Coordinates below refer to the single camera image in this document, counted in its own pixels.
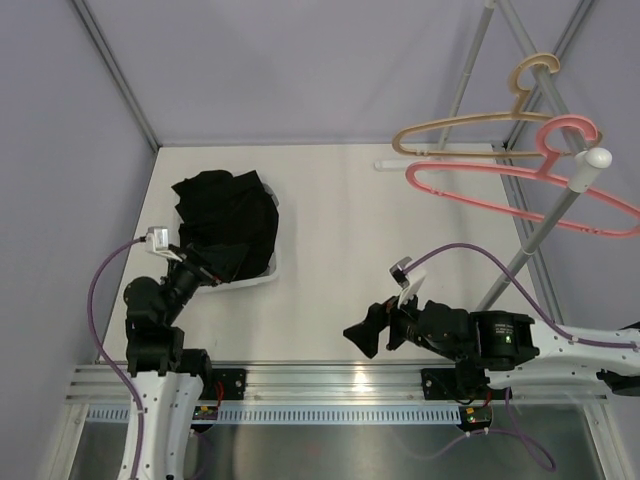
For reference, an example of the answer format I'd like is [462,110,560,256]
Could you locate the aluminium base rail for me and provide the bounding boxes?
[64,362,609,406]

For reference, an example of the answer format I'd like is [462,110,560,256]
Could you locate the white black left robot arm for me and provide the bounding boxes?
[119,245,246,479]

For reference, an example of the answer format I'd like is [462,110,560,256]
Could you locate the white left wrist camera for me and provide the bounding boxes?
[144,226,183,262]

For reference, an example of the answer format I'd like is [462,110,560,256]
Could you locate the silver clothes rack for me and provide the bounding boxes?
[372,0,615,311]

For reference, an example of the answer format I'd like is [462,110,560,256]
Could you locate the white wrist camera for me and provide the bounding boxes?
[144,226,183,262]
[389,257,426,306]

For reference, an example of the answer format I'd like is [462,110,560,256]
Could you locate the pink plastic hanger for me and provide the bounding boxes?
[403,114,640,236]

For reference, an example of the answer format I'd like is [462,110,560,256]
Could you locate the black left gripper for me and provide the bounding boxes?
[162,243,248,324]

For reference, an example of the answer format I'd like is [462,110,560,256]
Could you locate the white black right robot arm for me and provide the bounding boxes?
[343,297,639,403]

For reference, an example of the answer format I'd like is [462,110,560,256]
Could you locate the black shirt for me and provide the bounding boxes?
[170,168,280,281]

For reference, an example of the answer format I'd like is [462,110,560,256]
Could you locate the white slotted cable duct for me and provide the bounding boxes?
[87,405,461,425]

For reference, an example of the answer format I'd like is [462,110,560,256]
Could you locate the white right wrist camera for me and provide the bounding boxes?
[389,257,426,306]

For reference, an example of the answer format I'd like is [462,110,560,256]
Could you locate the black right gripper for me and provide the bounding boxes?
[342,282,463,362]

